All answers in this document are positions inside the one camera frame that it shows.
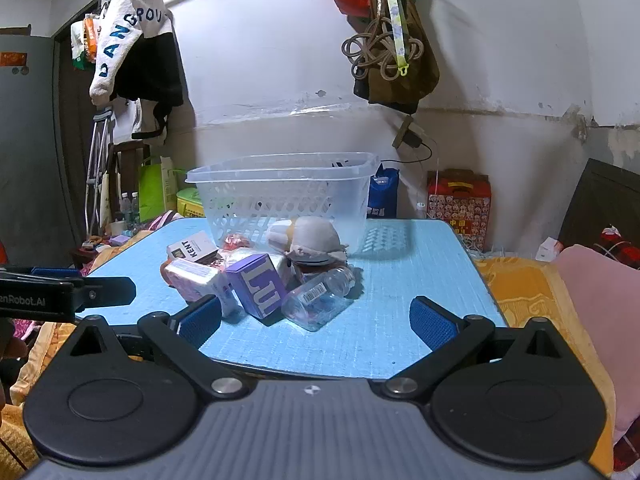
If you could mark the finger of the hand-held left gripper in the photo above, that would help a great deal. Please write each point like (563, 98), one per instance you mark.
(55, 272)
(107, 291)

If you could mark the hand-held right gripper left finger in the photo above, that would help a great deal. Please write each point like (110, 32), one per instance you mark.
(200, 317)

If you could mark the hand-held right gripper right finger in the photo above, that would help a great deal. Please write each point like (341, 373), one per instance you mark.
(432, 322)

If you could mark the pink tissue packet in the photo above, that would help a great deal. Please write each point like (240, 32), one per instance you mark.
(192, 275)

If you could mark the white cigarette box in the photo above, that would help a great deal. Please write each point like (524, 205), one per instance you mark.
(192, 247)

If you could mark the red snack packet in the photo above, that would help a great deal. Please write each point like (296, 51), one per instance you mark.
(235, 242)

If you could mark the white roll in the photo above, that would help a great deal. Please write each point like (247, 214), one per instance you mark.
(277, 235)

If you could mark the clear plastic bottle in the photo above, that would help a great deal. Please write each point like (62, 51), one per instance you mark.
(315, 302)

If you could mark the grey fabric bundle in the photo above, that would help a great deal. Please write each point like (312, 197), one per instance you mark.
(317, 237)

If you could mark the clear plastic basket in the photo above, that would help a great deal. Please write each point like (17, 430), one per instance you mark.
(280, 195)

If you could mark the small purple box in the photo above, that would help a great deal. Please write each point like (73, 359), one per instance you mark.
(119, 240)

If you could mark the water bottle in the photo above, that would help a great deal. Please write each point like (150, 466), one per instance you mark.
(124, 207)
(135, 206)

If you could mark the yellow patterned blanket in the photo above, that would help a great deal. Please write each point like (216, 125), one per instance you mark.
(525, 290)

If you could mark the metal crutch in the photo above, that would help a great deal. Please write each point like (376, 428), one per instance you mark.
(95, 170)

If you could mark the green paper bag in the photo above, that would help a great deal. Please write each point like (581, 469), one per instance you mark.
(155, 190)

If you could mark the yellow-green box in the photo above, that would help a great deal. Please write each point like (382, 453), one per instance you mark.
(189, 202)

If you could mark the red gift box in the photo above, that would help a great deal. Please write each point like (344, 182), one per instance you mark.
(460, 205)

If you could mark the grey door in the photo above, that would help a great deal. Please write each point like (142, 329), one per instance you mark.
(30, 150)

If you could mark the dark wooden chair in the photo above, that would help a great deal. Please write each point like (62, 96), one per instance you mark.
(127, 160)

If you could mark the small white box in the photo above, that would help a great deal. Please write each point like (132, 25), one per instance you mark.
(549, 249)

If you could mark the blue bag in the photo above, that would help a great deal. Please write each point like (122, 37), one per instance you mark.
(382, 192)

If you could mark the pink pillow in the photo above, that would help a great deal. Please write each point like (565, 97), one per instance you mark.
(595, 290)

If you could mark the white tote bag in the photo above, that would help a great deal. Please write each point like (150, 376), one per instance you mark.
(145, 120)

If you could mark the black power adapter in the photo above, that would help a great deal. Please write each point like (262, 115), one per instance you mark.
(413, 139)

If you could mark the red plaid cloth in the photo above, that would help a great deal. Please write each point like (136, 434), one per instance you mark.
(617, 247)

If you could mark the dark wooden headboard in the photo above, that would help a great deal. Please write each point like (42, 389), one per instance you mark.
(595, 200)

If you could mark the hanging colourful bags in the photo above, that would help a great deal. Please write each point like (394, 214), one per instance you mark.
(82, 42)

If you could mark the olive hanging bag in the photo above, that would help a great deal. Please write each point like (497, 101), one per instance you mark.
(400, 87)

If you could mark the white and black jacket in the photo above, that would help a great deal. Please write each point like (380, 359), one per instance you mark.
(125, 25)

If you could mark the wooden wall block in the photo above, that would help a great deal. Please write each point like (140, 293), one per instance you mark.
(401, 132)

